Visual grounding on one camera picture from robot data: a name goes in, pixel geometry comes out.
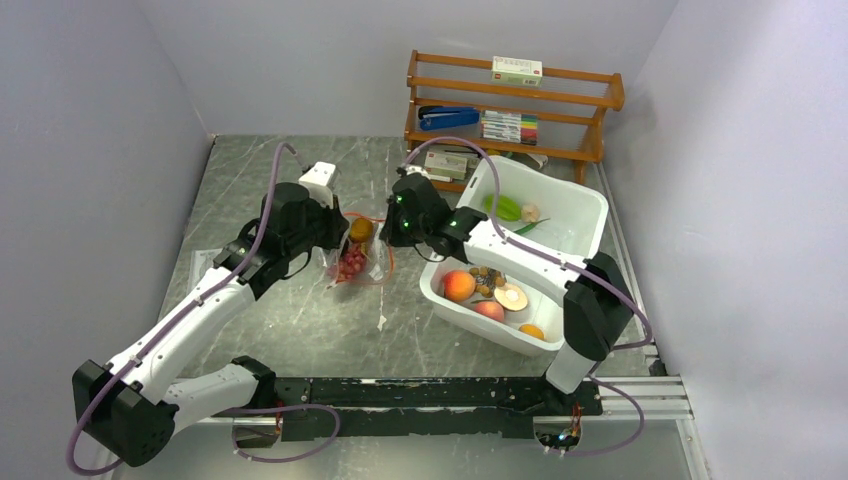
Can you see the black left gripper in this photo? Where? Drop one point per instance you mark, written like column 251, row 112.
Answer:
column 337, row 223

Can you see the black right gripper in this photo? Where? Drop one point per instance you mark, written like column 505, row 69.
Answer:
column 390, row 233

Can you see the red grape bunch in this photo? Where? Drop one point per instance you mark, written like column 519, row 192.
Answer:
column 352, row 262

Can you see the clear zip top bag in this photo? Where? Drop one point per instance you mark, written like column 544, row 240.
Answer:
column 381, row 264

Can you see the green starfruit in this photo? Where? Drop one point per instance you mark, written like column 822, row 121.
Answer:
column 506, row 209

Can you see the white garlic bulb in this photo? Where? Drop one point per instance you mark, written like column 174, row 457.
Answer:
column 530, row 213

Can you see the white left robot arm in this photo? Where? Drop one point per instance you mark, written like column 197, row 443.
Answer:
column 133, row 404

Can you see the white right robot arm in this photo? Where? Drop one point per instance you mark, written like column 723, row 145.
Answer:
column 591, row 292

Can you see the white red box lower shelf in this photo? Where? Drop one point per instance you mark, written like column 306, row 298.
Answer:
column 450, row 165

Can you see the large orange peach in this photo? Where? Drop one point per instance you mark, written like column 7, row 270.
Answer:
column 458, row 285

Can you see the brown longan twig bunch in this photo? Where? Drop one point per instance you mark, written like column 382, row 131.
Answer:
column 487, row 280

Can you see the blue stapler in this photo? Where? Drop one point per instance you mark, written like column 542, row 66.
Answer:
column 445, row 117

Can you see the wooden shelf rack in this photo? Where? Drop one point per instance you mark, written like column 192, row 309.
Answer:
column 569, row 106

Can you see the green bean pod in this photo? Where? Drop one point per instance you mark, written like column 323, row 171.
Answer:
column 529, row 227

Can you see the paper sheet on table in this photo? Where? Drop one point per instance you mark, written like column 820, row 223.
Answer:
column 200, row 262

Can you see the small red peach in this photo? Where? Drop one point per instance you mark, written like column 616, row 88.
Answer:
column 492, row 310

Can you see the half cut mushroom slice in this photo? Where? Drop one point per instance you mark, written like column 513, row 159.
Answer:
column 511, row 297

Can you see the white plastic bin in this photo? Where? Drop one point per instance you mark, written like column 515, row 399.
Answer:
column 576, row 219

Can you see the coloured marker pen pack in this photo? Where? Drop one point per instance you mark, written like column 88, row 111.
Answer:
column 510, row 127

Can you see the small orange fruit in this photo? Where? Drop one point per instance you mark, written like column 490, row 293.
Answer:
column 533, row 331

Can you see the white green box on shelf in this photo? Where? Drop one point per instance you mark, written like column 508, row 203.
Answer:
column 517, row 72

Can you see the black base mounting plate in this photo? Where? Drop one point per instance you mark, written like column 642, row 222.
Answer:
column 310, row 408

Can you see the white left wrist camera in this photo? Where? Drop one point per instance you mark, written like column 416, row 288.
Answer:
column 319, row 180

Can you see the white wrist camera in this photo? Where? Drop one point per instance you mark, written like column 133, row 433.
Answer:
column 413, row 169
column 319, row 180

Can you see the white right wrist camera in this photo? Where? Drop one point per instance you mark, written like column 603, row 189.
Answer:
column 413, row 169

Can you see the aluminium rail frame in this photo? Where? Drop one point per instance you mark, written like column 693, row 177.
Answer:
column 638, row 372

